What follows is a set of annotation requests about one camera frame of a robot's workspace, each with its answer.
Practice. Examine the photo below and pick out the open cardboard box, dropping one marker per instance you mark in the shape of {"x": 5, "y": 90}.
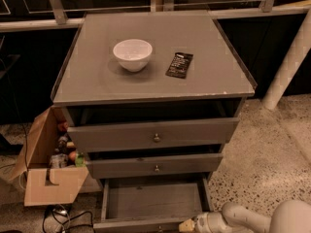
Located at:
{"x": 46, "y": 185}

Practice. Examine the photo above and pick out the grey drawer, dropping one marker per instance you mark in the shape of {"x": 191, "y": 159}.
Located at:
{"x": 151, "y": 166}
{"x": 152, "y": 204}
{"x": 153, "y": 135}

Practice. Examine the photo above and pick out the silver can in box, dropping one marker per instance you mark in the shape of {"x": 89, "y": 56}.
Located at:
{"x": 59, "y": 161}

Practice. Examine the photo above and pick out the grey drawer cabinet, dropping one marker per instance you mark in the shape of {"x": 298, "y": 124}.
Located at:
{"x": 93, "y": 89}

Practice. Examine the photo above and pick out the white diagonal pole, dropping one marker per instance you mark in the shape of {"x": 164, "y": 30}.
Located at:
{"x": 298, "y": 50}

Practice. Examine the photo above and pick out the foam gripper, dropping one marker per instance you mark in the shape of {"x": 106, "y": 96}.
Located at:
{"x": 203, "y": 220}

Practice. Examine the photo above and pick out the grey top drawer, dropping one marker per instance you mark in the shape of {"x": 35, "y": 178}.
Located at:
{"x": 153, "y": 135}

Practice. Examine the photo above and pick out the white ceramic bowl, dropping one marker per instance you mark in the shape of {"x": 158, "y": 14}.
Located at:
{"x": 133, "y": 54}

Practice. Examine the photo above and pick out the grey bottom drawer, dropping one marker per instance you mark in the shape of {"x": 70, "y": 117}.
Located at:
{"x": 152, "y": 204}

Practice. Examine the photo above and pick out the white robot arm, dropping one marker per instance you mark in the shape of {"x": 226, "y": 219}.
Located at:
{"x": 292, "y": 216}

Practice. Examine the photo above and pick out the red item in box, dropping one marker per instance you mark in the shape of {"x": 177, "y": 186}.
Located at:
{"x": 62, "y": 126}

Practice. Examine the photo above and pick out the green bottle in box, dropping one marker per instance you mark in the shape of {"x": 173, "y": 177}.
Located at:
{"x": 80, "y": 160}

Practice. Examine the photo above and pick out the grey middle drawer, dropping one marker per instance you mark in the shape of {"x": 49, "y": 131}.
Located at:
{"x": 151, "y": 166}

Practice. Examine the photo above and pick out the black snack packet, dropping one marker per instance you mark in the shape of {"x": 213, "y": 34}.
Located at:
{"x": 179, "y": 66}

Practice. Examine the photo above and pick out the metal window railing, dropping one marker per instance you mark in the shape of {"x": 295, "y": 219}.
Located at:
{"x": 27, "y": 15}

